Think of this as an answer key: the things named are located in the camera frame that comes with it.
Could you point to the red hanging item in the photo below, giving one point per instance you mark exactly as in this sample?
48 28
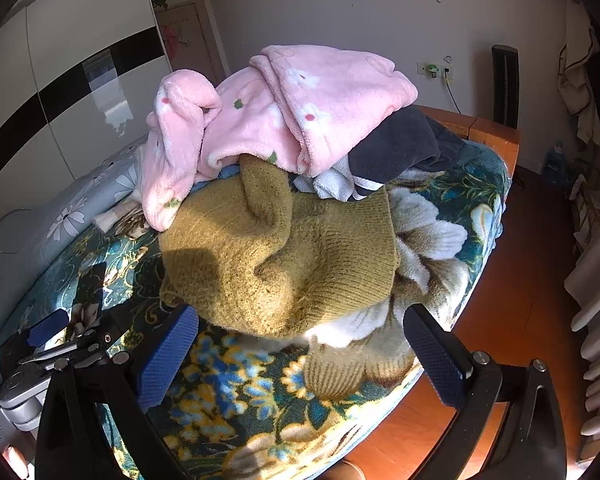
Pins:
170 37

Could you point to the beige cloth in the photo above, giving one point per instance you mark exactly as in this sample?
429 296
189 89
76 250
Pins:
115 220

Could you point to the dark grey garment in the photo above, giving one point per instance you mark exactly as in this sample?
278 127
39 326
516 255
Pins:
400 145

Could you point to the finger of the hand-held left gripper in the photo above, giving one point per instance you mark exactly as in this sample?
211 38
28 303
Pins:
105 332
47 327

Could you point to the teal floral blanket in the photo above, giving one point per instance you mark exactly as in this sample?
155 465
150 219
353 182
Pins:
230 410

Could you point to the hanging beige clothes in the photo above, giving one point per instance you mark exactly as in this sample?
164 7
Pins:
577 60

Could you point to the white wardrobe with black stripe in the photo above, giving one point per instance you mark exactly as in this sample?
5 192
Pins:
55 85

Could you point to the light blue cloth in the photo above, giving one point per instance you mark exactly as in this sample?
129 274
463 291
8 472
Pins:
227 172

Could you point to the blue water bottle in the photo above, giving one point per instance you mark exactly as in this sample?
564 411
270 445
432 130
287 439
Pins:
555 165

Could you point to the pink fleece floral pajama top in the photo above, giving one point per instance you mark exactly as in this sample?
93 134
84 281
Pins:
330 95

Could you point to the wooden door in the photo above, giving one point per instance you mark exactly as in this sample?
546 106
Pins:
195 40

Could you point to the pink fleece floral pajama pants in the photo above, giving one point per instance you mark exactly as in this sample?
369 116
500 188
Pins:
180 170

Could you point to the mustard knit sweater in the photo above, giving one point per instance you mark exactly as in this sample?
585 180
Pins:
280 260

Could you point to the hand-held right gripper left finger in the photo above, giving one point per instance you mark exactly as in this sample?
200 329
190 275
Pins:
167 360

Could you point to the grey-blue daisy print quilt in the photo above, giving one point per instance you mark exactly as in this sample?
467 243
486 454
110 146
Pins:
70 210

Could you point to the wooden bed frame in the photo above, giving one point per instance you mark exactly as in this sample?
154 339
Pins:
495 135

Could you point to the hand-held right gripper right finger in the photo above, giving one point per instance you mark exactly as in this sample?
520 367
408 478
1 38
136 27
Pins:
432 355

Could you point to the wall socket with green plug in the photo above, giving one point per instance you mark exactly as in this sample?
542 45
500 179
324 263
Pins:
432 69

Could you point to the white cloth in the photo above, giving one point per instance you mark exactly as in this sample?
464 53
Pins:
330 182

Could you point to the person's left hand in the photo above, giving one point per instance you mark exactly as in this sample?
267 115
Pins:
17 460

